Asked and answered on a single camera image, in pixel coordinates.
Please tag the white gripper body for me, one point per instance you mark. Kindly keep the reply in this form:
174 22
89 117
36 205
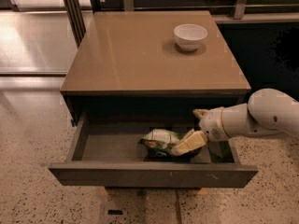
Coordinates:
212 124

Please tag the brown drawer cabinet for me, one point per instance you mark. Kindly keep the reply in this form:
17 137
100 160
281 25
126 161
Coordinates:
129 65

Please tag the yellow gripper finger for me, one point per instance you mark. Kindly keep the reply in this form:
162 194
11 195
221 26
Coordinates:
199 113
190 142

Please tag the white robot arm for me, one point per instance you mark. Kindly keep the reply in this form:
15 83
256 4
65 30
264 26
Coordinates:
268 113

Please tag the open grey top drawer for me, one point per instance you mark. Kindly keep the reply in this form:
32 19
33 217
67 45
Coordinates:
107 152

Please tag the metal railing frame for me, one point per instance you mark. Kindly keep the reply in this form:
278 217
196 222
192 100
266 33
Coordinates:
237 18

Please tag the green rice chip bag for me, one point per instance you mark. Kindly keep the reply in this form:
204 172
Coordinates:
159 143

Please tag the white ceramic bowl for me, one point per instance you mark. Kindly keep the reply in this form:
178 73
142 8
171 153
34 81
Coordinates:
190 37

